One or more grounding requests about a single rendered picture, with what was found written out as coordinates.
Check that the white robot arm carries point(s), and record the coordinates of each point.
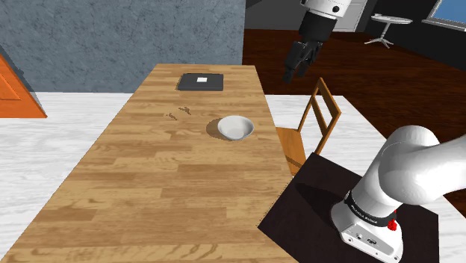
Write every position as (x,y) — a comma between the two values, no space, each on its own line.
(407,171)

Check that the long wooden table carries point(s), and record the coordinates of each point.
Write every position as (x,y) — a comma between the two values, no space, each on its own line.
(153,182)

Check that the window with white frame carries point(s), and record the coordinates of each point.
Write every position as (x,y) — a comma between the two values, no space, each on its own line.
(449,11)

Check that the dark robot stand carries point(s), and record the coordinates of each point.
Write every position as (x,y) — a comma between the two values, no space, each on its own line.
(309,207)

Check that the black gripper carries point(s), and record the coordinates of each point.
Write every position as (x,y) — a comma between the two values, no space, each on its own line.
(316,29)

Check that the wooden chair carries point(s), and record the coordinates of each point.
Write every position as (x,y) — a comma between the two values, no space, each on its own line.
(291,144)

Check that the black tablet with white label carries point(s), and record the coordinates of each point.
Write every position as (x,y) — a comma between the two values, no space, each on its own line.
(200,84)

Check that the white round side table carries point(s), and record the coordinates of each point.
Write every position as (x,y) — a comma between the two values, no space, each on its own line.
(391,20)

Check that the white bowl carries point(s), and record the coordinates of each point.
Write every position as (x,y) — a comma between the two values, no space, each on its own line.
(236,127)

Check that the white panelled door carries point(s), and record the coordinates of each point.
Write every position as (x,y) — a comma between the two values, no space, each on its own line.
(355,20)

